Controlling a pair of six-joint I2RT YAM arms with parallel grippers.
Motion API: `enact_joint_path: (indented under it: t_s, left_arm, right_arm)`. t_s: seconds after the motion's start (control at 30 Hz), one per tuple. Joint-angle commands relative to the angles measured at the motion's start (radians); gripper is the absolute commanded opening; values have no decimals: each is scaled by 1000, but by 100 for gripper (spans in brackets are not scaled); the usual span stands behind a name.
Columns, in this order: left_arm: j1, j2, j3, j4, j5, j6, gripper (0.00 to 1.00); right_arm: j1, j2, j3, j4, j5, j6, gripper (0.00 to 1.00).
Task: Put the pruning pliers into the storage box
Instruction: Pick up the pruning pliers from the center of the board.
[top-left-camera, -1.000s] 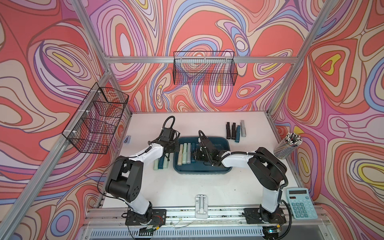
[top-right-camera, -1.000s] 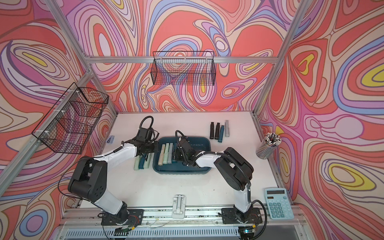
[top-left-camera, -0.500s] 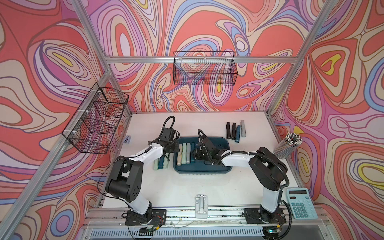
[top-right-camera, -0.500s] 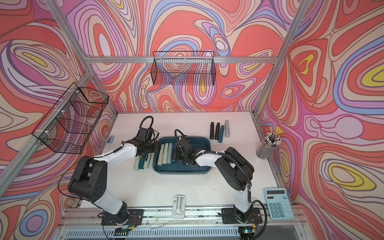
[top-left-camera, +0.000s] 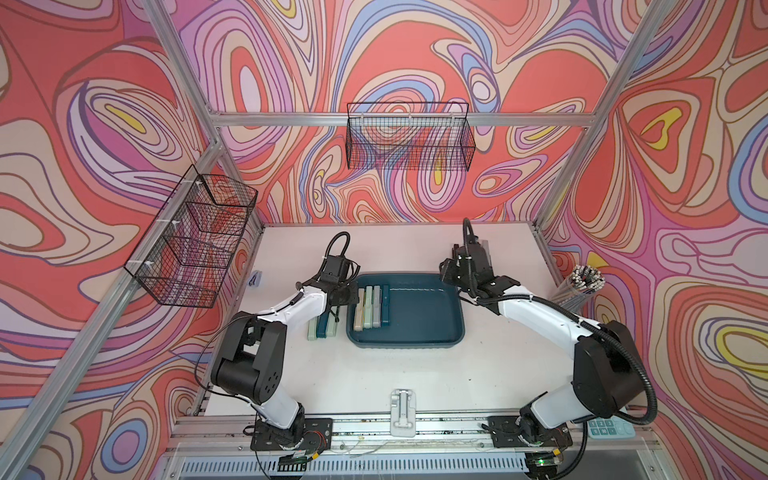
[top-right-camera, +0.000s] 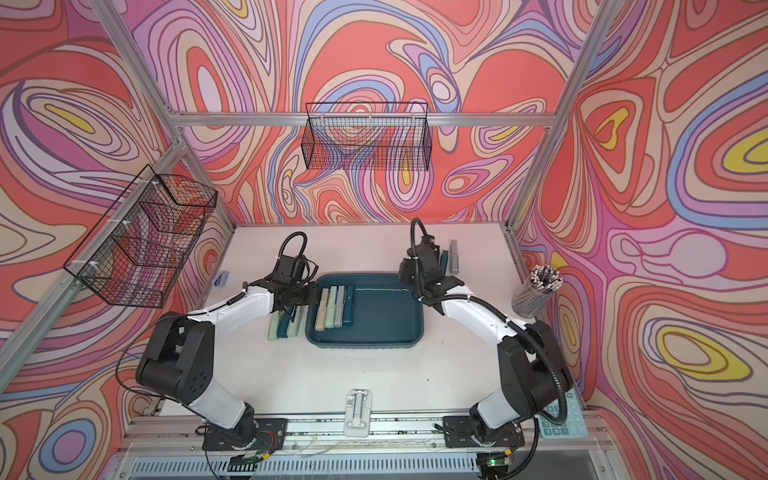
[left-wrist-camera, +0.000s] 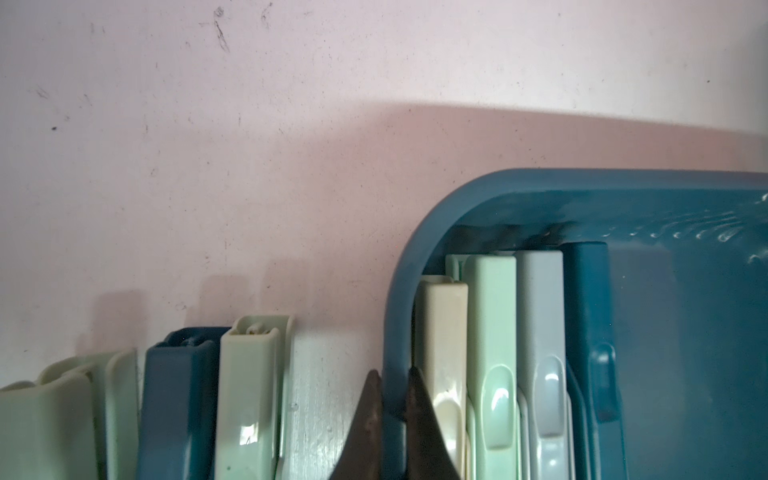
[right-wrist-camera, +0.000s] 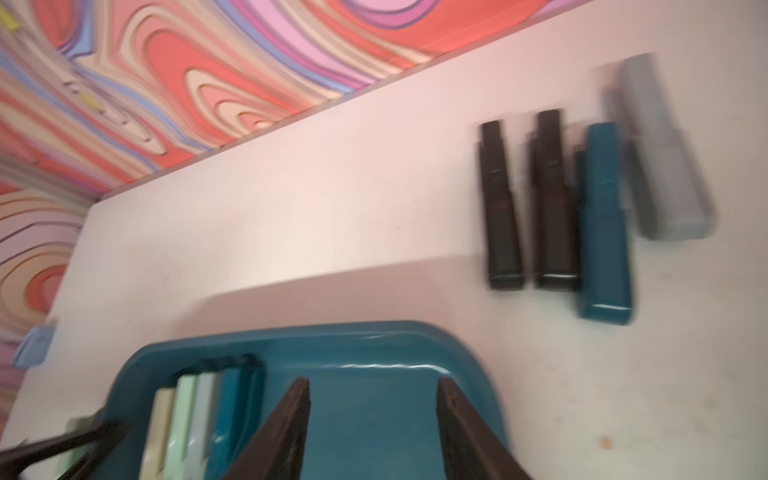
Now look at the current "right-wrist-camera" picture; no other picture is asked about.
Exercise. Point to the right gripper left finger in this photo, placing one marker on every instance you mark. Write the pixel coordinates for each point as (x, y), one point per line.
(276, 450)

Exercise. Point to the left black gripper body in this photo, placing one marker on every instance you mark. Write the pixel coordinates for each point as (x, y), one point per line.
(102, 440)

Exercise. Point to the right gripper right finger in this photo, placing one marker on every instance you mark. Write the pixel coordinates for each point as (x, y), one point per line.
(470, 449)

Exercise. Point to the teal pliers front row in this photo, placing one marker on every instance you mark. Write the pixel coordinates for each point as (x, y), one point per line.
(237, 417)

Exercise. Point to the teal plastic storage box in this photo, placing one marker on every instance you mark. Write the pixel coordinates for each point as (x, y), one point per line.
(372, 389)

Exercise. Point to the black pliers far left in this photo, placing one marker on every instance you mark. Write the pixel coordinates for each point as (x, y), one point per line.
(504, 260)

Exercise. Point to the black pliers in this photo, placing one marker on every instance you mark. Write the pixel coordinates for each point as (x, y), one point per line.
(556, 263)
(504, 260)

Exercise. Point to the small blue clip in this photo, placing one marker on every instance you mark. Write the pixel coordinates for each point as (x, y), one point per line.
(34, 349)

